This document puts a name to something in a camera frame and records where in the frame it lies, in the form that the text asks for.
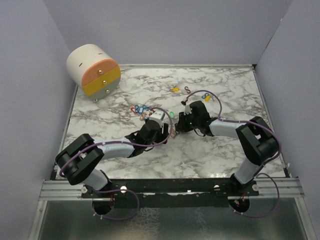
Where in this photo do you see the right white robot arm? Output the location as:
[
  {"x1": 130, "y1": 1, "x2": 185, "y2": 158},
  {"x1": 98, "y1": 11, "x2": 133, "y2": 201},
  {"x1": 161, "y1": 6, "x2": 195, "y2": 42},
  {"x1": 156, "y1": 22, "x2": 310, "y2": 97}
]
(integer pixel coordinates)
[{"x1": 175, "y1": 100, "x2": 281, "y2": 196}]

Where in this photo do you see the blue tag key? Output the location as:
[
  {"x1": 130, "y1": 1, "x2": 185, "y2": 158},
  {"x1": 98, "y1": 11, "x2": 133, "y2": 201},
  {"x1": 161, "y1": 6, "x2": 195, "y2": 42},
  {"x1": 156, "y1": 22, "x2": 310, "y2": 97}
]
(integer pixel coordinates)
[{"x1": 138, "y1": 107, "x2": 144, "y2": 114}]

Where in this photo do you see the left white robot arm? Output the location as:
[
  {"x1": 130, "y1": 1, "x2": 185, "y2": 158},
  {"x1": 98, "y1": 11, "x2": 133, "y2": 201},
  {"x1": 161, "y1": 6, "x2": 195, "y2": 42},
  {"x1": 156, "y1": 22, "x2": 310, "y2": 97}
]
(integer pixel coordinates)
[{"x1": 55, "y1": 119, "x2": 173, "y2": 198}]

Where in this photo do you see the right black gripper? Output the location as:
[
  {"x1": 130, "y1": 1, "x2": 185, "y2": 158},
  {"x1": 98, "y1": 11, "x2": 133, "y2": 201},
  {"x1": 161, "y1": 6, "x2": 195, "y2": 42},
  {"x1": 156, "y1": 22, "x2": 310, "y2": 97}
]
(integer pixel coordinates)
[{"x1": 175, "y1": 110, "x2": 200, "y2": 133}]

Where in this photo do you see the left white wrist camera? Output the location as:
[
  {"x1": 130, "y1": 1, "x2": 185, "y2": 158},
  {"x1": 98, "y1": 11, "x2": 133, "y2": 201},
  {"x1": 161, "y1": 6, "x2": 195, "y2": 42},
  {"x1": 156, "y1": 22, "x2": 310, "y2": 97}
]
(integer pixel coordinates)
[{"x1": 149, "y1": 110, "x2": 165, "y2": 126}]

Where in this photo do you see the round pastel drawer cabinet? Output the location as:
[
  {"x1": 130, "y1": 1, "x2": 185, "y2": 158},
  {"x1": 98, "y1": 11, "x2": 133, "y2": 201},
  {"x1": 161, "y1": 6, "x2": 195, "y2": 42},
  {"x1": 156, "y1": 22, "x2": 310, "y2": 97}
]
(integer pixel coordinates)
[{"x1": 66, "y1": 44, "x2": 121, "y2": 102}]

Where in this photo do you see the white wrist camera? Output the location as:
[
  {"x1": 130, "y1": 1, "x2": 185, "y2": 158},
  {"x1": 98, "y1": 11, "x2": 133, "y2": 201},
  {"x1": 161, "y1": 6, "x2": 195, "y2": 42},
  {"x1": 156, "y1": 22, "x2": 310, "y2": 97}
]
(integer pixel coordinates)
[
  {"x1": 149, "y1": 110, "x2": 165, "y2": 126},
  {"x1": 181, "y1": 99, "x2": 192, "y2": 115}
]

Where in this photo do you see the green tag key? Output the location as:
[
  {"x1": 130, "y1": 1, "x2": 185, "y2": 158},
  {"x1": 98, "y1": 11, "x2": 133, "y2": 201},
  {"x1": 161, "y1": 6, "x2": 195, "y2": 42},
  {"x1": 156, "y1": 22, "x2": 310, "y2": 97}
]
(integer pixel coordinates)
[{"x1": 169, "y1": 111, "x2": 175, "y2": 119}]

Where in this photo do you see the yellow tag key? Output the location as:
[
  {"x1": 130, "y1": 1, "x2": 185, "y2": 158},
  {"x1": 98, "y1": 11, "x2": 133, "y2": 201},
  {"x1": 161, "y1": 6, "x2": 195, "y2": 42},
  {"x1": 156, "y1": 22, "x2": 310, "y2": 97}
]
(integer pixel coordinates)
[
  {"x1": 204, "y1": 95, "x2": 214, "y2": 102},
  {"x1": 171, "y1": 87, "x2": 180, "y2": 92}
]

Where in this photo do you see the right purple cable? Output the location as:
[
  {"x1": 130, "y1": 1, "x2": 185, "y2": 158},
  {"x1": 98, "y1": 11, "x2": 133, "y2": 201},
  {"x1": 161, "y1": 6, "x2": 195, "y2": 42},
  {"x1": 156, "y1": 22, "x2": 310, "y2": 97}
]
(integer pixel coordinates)
[{"x1": 183, "y1": 90, "x2": 283, "y2": 218}]

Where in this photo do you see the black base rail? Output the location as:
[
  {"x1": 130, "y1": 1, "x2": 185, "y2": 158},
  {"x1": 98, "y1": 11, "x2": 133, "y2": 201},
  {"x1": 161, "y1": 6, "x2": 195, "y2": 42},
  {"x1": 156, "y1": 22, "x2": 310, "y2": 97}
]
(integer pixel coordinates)
[{"x1": 81, "y1": 178, "x2": 259, "y2": 209}]

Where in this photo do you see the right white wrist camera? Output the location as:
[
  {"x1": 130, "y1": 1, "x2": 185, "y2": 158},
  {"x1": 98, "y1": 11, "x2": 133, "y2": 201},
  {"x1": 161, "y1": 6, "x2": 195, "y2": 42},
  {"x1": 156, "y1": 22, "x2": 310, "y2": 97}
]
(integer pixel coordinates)
[{"x1": 181, "y1": 99, "x2": 192, "y2": 115}]

